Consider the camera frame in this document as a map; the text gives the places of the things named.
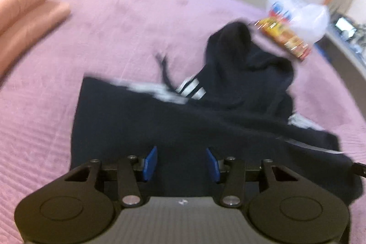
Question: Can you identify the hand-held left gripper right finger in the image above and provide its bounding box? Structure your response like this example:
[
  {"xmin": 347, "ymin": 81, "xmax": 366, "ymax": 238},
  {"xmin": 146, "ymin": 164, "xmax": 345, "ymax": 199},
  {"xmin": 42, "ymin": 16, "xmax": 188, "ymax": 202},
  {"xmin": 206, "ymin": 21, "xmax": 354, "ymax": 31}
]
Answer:
[{"xmin": 206, "ymin": 147, "xmax": 298, "ymax": 209}]

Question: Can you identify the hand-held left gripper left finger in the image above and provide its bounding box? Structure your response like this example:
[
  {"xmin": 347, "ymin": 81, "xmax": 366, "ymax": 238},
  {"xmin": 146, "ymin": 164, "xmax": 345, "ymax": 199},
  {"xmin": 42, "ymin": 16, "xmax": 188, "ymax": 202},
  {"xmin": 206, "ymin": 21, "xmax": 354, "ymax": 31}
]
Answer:
[{"xmin": 65, "ymin": 146, "xmax": 158, "ymax": 208}]

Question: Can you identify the black white-striped hoodie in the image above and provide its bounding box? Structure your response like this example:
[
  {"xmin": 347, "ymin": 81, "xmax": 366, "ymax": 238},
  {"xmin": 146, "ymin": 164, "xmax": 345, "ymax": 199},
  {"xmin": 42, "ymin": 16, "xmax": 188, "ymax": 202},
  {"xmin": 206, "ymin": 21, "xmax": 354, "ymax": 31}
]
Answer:
[{"xmin": 70, "ymin": 21, "xmax": 363, "ymax": 206}]

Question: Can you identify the red yellow snack packet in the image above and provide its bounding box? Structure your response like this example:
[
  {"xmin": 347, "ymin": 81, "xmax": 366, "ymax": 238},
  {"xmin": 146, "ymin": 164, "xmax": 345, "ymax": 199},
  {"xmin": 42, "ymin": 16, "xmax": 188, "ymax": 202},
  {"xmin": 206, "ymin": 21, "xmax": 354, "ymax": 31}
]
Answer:
[{"xmin": 255, "ymin": 17, "xmax": 311, "ymax": 62}]

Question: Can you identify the white plastic bag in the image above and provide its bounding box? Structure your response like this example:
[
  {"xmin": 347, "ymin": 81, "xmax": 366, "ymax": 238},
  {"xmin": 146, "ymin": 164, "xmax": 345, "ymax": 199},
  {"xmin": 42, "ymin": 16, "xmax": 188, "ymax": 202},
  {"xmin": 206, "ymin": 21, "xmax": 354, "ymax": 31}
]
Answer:
[{"xmin": 267, "ymin": 0, "xmax": 331, "ymax": 45}]

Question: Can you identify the white desk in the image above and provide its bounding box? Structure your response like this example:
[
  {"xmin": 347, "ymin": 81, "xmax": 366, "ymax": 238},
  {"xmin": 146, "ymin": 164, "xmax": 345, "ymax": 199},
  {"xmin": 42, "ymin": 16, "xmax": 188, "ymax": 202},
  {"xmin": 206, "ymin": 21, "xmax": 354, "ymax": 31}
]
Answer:
[{"xmin": 326, "ymin": 12, "xmax": 366, "ymax": 74}]

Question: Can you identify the small desk screen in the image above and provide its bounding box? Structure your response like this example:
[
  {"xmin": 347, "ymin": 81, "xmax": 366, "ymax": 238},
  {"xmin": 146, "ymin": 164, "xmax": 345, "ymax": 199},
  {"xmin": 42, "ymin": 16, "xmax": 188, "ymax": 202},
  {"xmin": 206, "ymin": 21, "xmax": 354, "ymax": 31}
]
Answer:
[{"xmin": 334, "ymin": 17, "xmax": 357, "ymax": 35}]

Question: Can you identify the folded pink blanket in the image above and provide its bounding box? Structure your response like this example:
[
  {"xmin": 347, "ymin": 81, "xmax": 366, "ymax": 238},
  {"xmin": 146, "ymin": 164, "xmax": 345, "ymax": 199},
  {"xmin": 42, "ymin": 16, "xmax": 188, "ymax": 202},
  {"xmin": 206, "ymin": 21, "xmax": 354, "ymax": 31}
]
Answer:
[{"xmin": 0, "ymin": 0, "xmax": 71, "ymax": 79}]

